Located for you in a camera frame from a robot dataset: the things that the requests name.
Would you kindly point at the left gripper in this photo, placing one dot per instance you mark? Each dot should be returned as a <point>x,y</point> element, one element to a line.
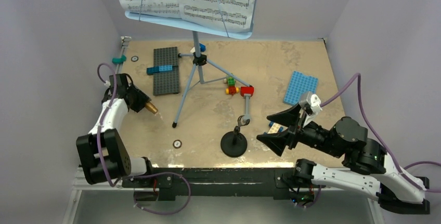
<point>142,99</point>

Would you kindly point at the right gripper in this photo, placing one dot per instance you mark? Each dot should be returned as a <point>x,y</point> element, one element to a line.
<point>286,118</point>

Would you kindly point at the gold microphone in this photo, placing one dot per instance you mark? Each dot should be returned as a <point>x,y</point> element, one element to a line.
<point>151,107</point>

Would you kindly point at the black microphone stand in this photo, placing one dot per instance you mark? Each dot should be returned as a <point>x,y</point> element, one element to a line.
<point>234,143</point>

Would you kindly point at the light blue music stand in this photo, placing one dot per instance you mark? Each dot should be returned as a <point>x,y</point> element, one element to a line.
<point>199,59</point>

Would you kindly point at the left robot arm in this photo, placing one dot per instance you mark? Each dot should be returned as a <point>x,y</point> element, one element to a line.
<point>140,165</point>

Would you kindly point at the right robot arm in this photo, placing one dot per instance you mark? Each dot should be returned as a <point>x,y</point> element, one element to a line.
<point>369,167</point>

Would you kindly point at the white lego car blue wheels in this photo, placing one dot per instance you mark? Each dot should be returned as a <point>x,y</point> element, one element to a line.
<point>274,128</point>

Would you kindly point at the blue lego bricks strip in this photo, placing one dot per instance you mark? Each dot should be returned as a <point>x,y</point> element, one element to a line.
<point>159,69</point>

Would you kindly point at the dark grey lego baseplate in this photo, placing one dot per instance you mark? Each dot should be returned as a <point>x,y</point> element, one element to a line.
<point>166,80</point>

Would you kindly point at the teal plastic clip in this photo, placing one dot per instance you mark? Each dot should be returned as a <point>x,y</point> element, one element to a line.
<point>119,60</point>

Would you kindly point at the light blue lego baseplate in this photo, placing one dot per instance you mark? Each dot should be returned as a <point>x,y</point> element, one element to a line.
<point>299,84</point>

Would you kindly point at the red grey lego column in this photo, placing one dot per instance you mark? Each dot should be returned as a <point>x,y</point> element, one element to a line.
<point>247,92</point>

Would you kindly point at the red white round sticker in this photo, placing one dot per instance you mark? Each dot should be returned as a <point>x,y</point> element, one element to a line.
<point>177,144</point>

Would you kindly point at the green red lego vehicle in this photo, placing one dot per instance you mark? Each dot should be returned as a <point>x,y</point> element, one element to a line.
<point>231,89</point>

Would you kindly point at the blue white lego brick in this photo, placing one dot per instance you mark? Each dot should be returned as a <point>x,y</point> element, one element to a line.
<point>202,48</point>

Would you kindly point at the black base bar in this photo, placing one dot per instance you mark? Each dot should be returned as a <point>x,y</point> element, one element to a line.
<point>277,183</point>

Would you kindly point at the left aluminium rail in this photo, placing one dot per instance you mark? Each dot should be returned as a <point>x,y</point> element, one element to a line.
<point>103,158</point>

